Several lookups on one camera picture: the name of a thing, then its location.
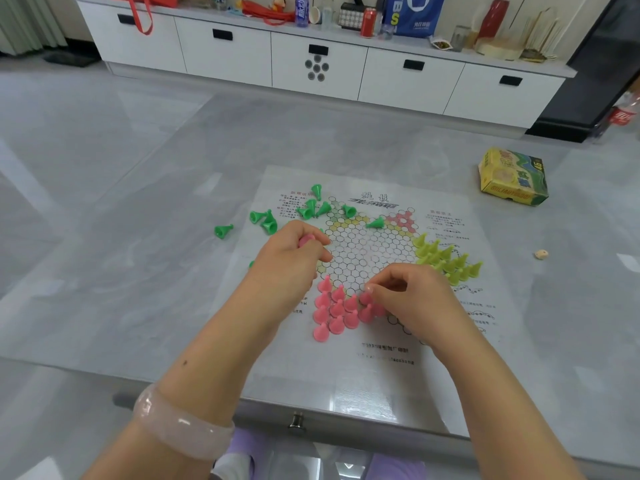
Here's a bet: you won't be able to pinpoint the red vase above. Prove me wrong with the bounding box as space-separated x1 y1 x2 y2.
475 0 511 41

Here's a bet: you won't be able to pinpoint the person's right hand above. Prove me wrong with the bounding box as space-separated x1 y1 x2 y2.
365 263 485 367

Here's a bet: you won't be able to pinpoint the white sock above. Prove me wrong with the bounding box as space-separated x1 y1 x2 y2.
209 452 256 480

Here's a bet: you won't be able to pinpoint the blue tote bag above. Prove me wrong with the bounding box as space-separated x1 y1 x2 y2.
383 0 446 38

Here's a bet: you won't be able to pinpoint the grey-green curtain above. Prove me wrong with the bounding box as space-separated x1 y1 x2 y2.
0 0 69 57

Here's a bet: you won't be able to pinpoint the red folded umbrella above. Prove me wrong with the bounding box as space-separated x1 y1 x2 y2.
239 0 297 25

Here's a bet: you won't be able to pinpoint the purple slipper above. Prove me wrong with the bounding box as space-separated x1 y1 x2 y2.
227 427 269 480
367 453 426 480

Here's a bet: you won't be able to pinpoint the checkers board sheet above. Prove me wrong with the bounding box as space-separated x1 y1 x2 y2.
212 164 556 438

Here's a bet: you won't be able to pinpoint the black white checkered box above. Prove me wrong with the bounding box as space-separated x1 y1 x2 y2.
339 2 365 31

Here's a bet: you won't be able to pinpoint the person's left hand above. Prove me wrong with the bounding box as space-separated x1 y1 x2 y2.
233 219 335 341

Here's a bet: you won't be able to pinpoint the yellow green cardboard box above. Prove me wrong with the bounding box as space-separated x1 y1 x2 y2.
478 147 549 207

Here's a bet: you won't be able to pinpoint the pale pink jade bracelet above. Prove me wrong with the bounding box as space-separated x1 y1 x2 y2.
132 384 236 461

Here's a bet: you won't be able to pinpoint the black glass cabinet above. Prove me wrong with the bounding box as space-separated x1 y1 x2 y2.
527 0 640 144

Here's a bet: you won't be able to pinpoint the group of pink game pieces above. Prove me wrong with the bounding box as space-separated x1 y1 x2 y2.
312 274 389 343

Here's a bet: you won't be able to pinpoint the pile of mixed cone pieces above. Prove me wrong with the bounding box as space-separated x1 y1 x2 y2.
213 183 386 271

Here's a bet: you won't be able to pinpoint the black floor mat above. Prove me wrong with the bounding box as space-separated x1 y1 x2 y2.
43 50 101 68

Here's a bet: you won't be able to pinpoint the yellow-green cone game pieces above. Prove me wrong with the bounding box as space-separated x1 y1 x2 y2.
412 233 484 287

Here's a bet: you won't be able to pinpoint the person's right forearm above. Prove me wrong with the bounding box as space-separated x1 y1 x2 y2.
442 337 586 480

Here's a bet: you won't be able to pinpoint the person's left forearm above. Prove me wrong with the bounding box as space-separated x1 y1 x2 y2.
82 294 279 480

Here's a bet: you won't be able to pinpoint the round wooden box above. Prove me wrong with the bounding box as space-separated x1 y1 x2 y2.
473 38 523 61

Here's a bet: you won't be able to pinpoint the gold wire rack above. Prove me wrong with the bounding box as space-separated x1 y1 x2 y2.
519 8 563 64

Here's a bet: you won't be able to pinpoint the white TV cabinet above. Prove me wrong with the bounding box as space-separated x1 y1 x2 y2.
67 0 579 129

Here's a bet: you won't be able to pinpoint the glass cup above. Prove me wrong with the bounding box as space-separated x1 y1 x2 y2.
449 25 472 52

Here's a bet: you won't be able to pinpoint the red-label cola bottle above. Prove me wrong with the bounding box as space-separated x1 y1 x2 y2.
607 92 640 128

